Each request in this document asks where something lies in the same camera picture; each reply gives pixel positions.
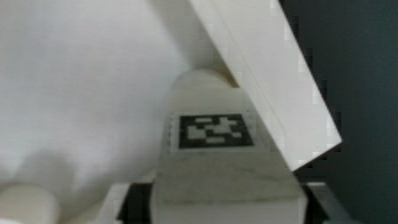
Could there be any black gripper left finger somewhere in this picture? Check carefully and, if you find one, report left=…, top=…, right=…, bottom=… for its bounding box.
left=94, top=178, right=154, bottom=224

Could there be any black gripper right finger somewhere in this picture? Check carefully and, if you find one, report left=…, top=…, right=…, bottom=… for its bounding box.
left=302, top=182, right=362, bottom=224

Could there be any white table leg with tag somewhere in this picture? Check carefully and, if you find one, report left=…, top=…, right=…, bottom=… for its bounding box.
left=0, top=184, right=60, bottom=224
left=151, top=69, right=307, bottom=224

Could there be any white square tabletop tray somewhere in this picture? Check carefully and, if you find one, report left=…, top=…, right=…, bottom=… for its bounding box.
left=0, top=0, right=341, bottom=218

